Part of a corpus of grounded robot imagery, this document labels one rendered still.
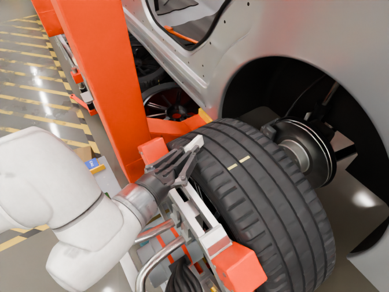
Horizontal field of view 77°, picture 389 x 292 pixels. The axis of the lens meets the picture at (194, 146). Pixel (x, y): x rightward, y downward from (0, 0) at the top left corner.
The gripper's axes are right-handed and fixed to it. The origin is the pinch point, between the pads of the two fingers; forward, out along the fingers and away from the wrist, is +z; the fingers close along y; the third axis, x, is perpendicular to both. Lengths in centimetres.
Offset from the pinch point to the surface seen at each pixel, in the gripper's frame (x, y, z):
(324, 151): -24, 26, 40
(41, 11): 44, -213, 86
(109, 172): -46, -84, 14
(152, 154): -3.3, -13.8, -4.0
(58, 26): 29, -215, 95
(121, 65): 19.3, -30.9, 9.3
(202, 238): -12.6, 10.9, -17.2
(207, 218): -11.3, 9.6, -12.6
